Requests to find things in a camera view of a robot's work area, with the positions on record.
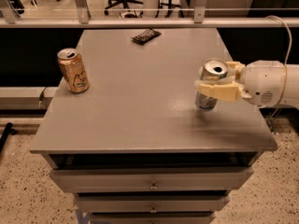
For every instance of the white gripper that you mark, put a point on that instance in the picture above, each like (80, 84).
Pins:
(263, 82)

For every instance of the grey metal railing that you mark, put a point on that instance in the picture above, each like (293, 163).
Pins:
(152, 13)

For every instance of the grey middle drawer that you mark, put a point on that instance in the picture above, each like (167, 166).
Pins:
(152, 203)

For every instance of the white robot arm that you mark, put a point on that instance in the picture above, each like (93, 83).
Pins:
(290, 96)

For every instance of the grey bottom drawer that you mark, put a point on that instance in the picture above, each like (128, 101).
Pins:
(159, 218)

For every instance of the black office chair centre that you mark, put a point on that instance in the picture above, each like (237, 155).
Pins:
(122, 0)

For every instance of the grey drawer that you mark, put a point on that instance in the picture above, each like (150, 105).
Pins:
(152, 203)
(159, 218)
(143, 180)

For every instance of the grey top drawer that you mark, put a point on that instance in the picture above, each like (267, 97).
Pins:
(143, 180)

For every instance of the black rxbar chocolate wrapper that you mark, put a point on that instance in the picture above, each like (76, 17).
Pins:
(145, 37)

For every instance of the black pole on floor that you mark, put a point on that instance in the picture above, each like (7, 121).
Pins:
(6, 132)

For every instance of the silver blue redbull can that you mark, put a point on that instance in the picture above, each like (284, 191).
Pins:
(213, 69)

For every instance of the gold soda can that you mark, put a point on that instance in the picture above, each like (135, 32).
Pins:
(73, 70)

